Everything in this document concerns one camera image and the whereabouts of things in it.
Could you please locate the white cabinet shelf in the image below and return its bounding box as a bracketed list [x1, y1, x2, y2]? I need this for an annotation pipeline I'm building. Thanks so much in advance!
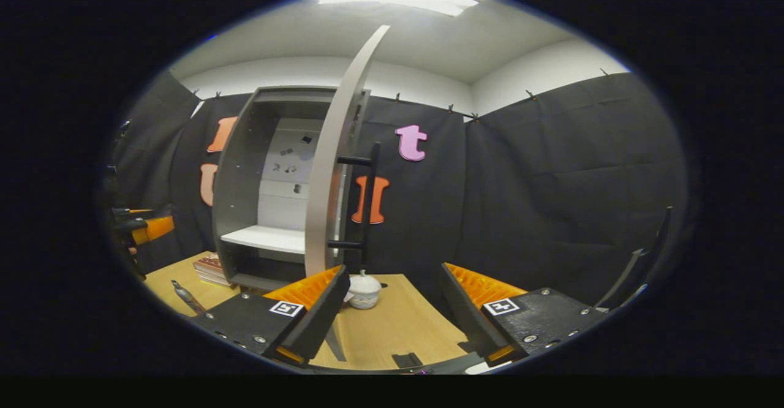
[220, 224, 339, 255]

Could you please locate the ceiling light panel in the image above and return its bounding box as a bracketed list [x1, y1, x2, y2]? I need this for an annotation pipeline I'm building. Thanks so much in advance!
[318, 0, 480, 18]

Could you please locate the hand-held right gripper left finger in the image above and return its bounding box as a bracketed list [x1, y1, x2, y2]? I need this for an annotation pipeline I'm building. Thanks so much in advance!
[187, 265, 351, 369]

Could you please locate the dark slender tool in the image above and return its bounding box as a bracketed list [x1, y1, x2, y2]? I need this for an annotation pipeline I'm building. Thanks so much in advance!
[170, 279, 207, 317]

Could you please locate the black backdrop cloth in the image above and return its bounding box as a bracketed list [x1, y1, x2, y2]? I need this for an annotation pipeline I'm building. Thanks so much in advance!
[110, 68, 690, 311]

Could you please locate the black door handle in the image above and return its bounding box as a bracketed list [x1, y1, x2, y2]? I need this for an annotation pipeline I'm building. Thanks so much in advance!
[336, 142, 382, 271]

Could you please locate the grey cabinet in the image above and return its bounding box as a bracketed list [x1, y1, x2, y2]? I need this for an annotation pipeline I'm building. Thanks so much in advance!
[211, 85, 371, 292]

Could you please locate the white cabinet door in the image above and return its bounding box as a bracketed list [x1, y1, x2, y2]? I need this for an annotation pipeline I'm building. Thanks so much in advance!
[304, 25, 391, 363]

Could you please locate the stack of books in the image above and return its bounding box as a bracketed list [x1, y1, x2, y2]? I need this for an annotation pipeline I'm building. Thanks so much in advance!
[193, 252, 236, 288]

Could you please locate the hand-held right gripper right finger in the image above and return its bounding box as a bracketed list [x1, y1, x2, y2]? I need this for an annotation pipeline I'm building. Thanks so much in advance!
[441, 262, 610, 366]

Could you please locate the white ceramic pot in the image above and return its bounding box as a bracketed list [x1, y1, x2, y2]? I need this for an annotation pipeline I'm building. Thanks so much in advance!
[346, 270, 383, 309]

